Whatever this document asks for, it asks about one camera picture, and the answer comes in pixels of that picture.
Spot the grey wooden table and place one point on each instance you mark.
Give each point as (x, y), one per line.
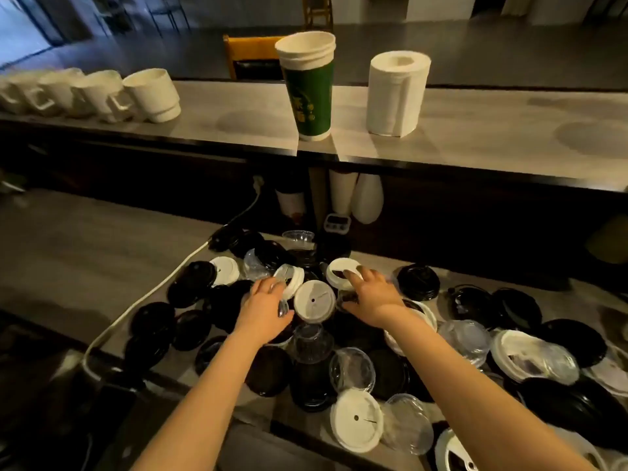
(73, 250)

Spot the person's right forearm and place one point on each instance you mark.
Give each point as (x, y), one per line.
(471, 402)

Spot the green paper cup stack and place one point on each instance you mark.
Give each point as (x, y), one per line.
(309, 98)

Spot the small digital timer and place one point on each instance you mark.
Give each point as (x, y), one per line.
(337, 224)

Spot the person's left hand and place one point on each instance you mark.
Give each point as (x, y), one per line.
(262, 311)

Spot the grey bar counter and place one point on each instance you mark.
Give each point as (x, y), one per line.
(221, 117)

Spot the pile of cup lids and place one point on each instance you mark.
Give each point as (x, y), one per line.
(147, 318)

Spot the wooden chair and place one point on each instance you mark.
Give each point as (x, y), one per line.
(245, 46)

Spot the white paper towel roll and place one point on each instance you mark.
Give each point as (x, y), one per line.
(392, 98)

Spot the person's right hand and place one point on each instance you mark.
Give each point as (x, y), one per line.
(375, 301)

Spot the person's left forearm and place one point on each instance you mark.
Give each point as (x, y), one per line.
(206, 407)

